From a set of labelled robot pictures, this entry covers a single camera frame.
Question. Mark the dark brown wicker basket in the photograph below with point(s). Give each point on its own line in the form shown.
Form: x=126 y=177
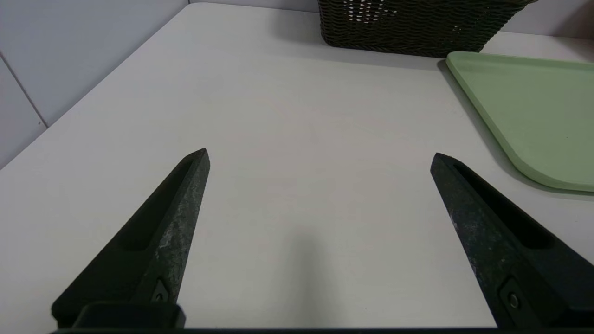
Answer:
x=408 y=28

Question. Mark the light green plastic tray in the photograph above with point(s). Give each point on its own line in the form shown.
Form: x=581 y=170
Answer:
x=538 y=111

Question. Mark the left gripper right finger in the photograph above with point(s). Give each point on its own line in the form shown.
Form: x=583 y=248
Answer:
x=515 y=260

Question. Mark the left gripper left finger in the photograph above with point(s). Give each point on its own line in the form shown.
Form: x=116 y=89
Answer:
x=153 y=260

